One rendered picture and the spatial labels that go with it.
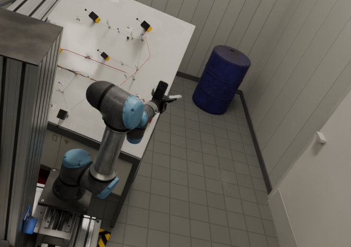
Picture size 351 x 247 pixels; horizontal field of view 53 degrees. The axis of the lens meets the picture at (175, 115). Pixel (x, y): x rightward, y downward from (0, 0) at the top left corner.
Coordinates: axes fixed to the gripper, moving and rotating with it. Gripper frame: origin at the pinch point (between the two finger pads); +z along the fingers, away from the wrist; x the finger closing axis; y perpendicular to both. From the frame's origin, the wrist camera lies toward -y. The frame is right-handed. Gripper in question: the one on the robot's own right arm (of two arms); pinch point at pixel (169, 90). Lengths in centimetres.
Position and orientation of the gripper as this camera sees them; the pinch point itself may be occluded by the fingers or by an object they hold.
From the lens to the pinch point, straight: 187.7
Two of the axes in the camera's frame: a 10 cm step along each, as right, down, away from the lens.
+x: 8.9, 3.8, -2.5
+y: -2.1, 8.3, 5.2
